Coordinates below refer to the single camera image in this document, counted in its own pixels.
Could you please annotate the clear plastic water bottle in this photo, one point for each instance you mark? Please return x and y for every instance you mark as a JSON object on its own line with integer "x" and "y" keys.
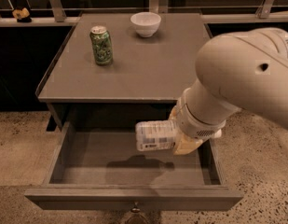
{"x": 155, "y": 135}

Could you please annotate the green soda can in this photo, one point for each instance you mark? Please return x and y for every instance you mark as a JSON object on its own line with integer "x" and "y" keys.
{"x": 101, "y": 45}

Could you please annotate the metal drawer knob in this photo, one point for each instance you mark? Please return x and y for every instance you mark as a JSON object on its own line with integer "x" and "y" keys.
{"x": 135, "y": 208}

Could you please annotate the grey cabinet with top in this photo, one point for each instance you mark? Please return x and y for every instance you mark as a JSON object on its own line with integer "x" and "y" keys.
{"x": 153, "y": 70}

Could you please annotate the white ceramic bowl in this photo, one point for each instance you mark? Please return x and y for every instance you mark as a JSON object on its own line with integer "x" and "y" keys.
{"x": 145, "y": 23}

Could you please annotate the open grey top drawer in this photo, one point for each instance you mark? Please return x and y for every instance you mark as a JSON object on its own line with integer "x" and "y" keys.
{"x": 103, "y": 170}

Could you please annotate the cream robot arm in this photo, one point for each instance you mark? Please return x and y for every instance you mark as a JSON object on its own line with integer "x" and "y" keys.
{"x": 235, "y": 71}

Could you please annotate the yellow black object on ledge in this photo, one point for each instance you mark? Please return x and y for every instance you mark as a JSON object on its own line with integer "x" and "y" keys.
{"x": 21, "y": 14}

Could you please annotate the metal window railing frame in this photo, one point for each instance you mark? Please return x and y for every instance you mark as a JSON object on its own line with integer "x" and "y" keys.
{"x": 211, "y": 11}

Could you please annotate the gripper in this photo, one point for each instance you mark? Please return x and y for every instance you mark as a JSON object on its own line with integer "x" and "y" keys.
{"x": 197, "y": 124}

